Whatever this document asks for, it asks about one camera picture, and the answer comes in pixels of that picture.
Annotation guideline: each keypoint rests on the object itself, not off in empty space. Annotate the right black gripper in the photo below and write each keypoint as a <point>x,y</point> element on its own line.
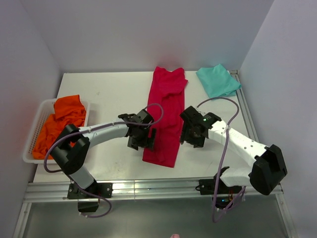
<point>198,143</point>

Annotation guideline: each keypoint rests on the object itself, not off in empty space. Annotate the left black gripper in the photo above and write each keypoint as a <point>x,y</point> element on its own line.
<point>147,142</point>

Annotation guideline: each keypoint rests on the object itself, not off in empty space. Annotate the crimson red t shirt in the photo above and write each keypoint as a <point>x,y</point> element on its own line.
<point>167,101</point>

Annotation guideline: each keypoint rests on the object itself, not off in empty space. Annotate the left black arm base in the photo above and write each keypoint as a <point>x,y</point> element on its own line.
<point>90,198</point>

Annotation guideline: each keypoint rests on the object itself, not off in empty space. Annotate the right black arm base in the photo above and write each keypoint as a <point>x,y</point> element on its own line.
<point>224,193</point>

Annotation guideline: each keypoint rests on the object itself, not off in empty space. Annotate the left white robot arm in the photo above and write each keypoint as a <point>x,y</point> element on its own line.
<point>70,149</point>

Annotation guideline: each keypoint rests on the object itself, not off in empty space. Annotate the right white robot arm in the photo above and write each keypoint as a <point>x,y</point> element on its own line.
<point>266,165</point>

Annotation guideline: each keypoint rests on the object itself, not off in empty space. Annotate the teal folded t shirt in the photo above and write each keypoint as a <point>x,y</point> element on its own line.
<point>217,81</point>

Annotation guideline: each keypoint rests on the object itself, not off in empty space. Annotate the orange t shirt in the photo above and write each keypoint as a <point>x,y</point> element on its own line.
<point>67,110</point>

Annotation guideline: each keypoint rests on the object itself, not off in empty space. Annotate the white plastic basket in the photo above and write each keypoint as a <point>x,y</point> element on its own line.
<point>45,109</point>

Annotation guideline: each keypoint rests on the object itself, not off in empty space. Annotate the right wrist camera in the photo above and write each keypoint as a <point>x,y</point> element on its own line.
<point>193,118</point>

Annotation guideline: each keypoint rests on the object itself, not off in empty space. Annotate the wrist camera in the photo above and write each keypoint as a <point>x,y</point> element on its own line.
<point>142,117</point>
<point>193,118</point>

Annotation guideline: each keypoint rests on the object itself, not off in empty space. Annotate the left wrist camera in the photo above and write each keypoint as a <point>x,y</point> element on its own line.
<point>142,117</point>

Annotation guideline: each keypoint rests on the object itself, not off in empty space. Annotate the aluminium front rail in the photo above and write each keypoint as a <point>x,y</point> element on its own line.
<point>54,188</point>

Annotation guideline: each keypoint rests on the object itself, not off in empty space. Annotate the aluminium rail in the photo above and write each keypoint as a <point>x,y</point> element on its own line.
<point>247,114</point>
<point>54,188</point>

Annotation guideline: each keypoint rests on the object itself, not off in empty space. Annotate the aluminium right side rail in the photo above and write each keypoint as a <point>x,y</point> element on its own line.
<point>247,114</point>

